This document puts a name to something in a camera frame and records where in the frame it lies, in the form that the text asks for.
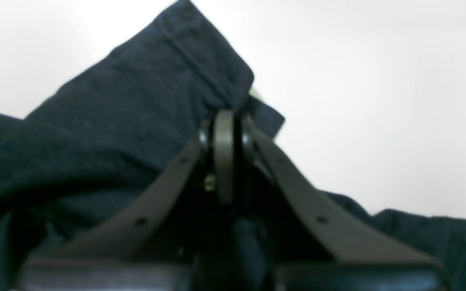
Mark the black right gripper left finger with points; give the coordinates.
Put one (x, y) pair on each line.
(156, 243)

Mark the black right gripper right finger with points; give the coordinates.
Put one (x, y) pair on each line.
(308, 242)

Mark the dark long-sleeve shirt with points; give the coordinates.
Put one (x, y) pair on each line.
(104, 136)

